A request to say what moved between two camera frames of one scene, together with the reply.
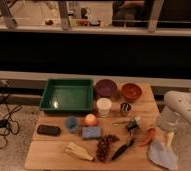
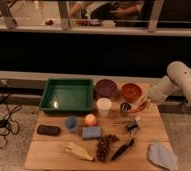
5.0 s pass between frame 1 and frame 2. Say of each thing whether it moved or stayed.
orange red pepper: moved
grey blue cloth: stayed
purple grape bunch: stayed
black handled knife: stayed
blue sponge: stayed
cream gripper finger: moved
